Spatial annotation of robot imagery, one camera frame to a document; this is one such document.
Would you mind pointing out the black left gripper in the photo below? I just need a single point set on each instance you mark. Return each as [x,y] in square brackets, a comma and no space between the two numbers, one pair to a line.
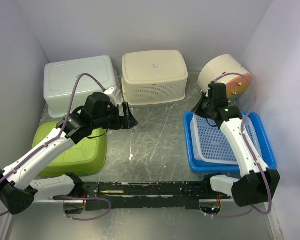
[129,121]

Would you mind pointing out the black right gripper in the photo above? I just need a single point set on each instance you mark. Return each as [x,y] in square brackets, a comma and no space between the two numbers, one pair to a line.
[197,110]

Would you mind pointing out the cream perforated basket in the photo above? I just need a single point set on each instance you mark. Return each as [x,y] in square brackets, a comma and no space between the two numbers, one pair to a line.
[154,77]

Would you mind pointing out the green plastic tub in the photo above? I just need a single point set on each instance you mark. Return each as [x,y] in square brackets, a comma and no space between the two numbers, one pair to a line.
[86,157]

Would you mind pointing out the white translucent plastic bin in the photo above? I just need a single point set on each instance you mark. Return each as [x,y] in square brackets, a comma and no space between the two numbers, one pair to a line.
[60,78]

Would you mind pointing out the blue plastic tub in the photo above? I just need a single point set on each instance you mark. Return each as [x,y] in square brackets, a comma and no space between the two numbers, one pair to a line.
[198,166]

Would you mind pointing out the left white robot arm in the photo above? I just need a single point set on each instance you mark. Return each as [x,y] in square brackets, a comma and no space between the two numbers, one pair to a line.
[18,187]

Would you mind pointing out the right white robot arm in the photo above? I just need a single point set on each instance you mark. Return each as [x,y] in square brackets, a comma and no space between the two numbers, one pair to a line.
[258,183]

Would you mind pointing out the cream cylindrical bucket orange rim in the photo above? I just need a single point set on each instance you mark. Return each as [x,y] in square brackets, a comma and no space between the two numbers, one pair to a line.
[227,70]

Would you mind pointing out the brass pencil-like rod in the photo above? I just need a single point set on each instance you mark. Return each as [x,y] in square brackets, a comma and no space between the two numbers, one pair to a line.
[114,192]

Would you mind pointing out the aluminium rail frame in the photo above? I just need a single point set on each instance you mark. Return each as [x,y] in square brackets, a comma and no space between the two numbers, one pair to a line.
[45,221]

